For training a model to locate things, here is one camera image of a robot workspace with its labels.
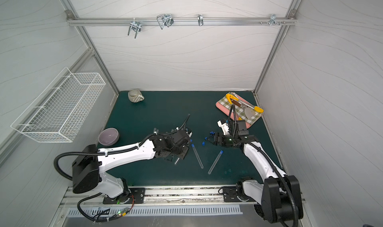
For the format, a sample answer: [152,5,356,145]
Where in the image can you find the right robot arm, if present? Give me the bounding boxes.
[208,133,304,227]

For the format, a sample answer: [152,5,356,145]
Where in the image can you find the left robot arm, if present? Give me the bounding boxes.
[53,128,192,204]

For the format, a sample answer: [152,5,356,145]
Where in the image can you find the pink plastic tray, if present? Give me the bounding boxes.
[215,92,264,129]

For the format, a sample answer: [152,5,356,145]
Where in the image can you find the green white checkered cloth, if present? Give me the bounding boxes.
[217,93,263,126]

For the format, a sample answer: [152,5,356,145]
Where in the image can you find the purple bowl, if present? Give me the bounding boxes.
[98,128,120,147]

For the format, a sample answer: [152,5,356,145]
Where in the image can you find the striped ceramic cup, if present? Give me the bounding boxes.
[128,89,145,103]

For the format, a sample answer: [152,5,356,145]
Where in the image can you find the metal hook clamp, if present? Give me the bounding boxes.
[197,14,203,27]
[128,20,142,38]
[259,14,286,26]
[156,14,174,30]

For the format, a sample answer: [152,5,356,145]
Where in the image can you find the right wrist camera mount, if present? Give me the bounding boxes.
[217,120,232,135]

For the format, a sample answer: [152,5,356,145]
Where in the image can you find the brown handled metal spatula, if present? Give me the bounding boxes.
[231,99,256,120]

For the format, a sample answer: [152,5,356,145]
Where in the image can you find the yellow handled metal tongs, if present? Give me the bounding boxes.
[225,93,264,113]

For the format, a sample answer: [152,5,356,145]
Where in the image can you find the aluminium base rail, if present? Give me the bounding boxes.
[59,184,258,209]

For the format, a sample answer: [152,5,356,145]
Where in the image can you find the white wire basket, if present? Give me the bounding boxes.
[11,67,106,143]

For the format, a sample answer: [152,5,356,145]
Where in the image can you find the white slotted cable duct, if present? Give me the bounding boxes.
[67,205,243,218]

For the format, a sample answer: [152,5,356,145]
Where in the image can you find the aluminium top rail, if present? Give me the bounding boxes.
[67,16,297,27]

